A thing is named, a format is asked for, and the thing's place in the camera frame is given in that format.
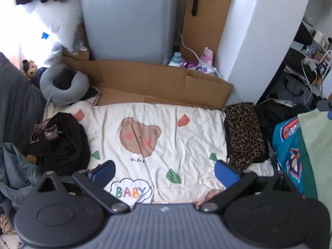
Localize leopard print skirt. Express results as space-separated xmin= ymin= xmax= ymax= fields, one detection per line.
xmin=223 ymin=102 xmax=266 ymax=172

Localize teddy bear toy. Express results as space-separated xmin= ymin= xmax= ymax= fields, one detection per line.
xmin=22 ymin=59 xmax=49 ymax=84

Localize black office chair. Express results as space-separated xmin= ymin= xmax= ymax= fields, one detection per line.
xmin=293 ymin=22 xmax=314 ymax=46

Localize purple and white detergent bag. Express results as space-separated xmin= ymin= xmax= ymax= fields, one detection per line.
xmin=182 ymin=61 xmax=221 ymax=77

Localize white pillow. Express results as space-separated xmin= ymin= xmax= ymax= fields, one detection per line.
xmin=24 ymin=0 xmax=84 ymax=54

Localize grey neck pillow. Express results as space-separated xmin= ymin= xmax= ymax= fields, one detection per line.
xmin=39 ymin=63 xmax=90 ymax=107

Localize pink bottle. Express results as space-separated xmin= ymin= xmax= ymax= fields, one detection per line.
xmin=199 ymin=47 xmax=215 ymax=67

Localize crumpled black garment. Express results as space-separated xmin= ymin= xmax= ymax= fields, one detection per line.
xmin=27 ymin=112 xmax=91 ymax=177

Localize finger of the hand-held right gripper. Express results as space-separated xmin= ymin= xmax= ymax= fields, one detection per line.
xmin=316 ymin=100 xmax=332 ymax=120

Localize green garment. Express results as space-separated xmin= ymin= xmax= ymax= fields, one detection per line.
xmin=297 ymin=109 xmax=332 ymax=201

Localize black cloth pile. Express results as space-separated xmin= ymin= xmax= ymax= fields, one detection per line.
xmin=255 ymin=101 xmax=316 ymax=146

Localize grey appliance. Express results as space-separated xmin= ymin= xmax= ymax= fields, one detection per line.
xmin=78 ymin=0 xmax=181 ymax=65

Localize upright cardboard panel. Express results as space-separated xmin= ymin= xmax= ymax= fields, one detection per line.
xmin=180 ymin=0 xmax=237 ymax=66

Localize blue-grey denim garment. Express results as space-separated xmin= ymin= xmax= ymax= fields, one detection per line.
xmin=0 ymin=142 xmax=42 ymax=211

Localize white power strip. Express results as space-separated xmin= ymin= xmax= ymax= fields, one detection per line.
xmin=301 ymin=57 xmax=318 ymax=70

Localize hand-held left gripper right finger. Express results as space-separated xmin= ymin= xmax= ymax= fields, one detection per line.
xmin=198 ymin=160 xmax=293 ymax=212

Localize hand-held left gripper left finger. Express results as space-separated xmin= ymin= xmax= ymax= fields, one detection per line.
xmin=38 ymin=160 xmax=130 ymax=214

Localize dark grey pillow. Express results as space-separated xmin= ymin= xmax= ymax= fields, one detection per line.
xmin=0 ymin=52 xmax=49 ymax=148

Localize bear print blanket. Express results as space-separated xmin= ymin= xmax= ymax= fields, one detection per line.
xmin=43 ymin=101 xmax=278 ymax=204

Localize teal printed garment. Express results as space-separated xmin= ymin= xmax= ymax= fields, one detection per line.
xmin=272 ymin=117 xmax=305 ymax=195

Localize white cable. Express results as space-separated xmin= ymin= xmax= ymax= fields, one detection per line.
xmin=178 ymin=28 xmax=208 ymax=63

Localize detergent bottle with blue cap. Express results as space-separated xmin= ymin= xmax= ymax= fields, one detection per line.
xmin=168 ymin=52 xmax=185 ymax=67

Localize patterned cloth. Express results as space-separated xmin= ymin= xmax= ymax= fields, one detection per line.
xmin=80 ymin=87 xmax=102 ymax=107

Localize flat cardboard sheet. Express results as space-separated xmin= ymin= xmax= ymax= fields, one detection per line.
xmin=61 ymin=54 xmax=234 ymax=111

